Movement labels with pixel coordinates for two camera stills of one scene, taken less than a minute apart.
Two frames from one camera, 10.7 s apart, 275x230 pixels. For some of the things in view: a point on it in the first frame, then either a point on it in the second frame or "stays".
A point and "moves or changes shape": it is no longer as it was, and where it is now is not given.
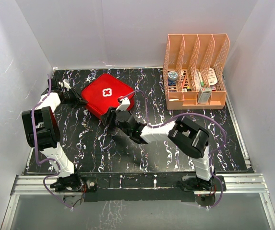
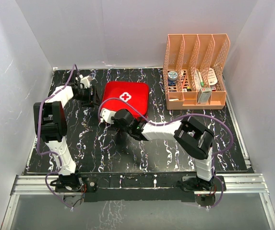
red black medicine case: (103, 94) moves or changes shape
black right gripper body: (117, 122) stays
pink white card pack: (212, 78) stays
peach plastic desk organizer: (192, 72) stays
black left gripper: (77, 97) -> (93, 99)
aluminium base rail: (230, 184) stays
